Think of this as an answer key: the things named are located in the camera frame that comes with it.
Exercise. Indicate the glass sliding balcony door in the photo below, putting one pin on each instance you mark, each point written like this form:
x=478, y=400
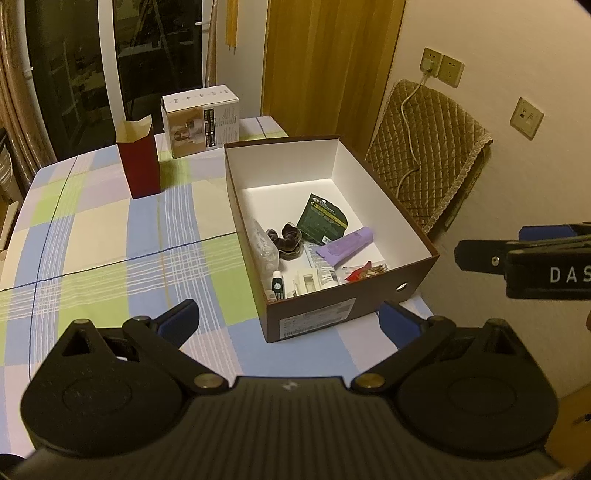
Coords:
x=92, y=64

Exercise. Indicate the small black white tube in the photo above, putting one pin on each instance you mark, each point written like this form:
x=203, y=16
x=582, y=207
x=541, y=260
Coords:
x=277, y=285

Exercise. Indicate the wooden wall strips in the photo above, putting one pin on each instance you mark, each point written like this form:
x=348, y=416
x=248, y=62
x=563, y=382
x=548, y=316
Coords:
x=231, y=24

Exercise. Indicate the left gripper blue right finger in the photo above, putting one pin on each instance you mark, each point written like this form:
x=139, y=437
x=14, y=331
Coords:
x=417, y=340

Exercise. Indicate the purple cream tube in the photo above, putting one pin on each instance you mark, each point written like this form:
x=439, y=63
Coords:
x=341, y=250

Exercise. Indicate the orange curtain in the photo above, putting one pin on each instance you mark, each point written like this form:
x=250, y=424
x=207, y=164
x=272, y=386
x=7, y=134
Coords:
x=326, y=66

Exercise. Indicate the dark green foil sachet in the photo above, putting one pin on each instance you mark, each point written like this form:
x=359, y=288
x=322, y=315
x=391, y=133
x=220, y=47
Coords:
x=321, y=221

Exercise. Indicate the checked pastel tablecloth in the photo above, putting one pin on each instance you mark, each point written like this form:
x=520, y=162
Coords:
x=83, y=247

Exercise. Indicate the white small packet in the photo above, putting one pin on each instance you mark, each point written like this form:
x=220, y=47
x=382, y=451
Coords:
x=326, y=273

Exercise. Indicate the dark red open carton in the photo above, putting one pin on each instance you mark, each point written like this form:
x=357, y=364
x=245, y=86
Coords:
x=137, y=152

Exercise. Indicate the beige shiny curtain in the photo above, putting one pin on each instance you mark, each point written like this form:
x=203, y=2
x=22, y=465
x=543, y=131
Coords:
x=31, y=151

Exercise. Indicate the double wall socket plate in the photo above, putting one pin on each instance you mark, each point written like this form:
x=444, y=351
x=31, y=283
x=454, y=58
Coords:
x=448, y=70

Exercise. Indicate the white charger plug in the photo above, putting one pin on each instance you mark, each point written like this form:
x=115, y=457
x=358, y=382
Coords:
x=428, y=66

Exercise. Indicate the brown white cardboard shoebox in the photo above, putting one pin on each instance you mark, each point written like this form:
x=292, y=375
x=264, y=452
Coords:
x=271, y=181

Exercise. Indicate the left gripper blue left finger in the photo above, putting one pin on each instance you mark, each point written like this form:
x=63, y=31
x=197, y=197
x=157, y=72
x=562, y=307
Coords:
x=159, y=340

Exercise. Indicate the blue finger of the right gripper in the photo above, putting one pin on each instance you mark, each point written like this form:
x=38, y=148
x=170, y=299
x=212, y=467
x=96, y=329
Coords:
x=553, y=232

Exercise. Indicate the clear plastic bag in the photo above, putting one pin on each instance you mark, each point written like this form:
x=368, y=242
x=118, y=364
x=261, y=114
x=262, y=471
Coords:
x=264, y=251

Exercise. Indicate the white pill bottle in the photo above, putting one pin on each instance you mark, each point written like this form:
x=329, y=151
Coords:
x=307, y=281

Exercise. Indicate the dark brown hair scrunchie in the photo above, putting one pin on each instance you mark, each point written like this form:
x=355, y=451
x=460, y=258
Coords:
x=289, y=242

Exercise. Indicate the white printed product box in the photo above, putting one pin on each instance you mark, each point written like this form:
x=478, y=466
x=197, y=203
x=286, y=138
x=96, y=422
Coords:
x=198, y=120

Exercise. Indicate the red candy snack packet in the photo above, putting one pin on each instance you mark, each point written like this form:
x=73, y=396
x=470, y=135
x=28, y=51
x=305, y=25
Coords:
x=370, y=269

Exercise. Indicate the single wall socket plate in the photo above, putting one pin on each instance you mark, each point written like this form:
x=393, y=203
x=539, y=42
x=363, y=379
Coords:
x=526, y=118

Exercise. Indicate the quilted olive cushion cover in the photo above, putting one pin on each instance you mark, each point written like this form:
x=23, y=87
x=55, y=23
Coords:
x=430, y=152

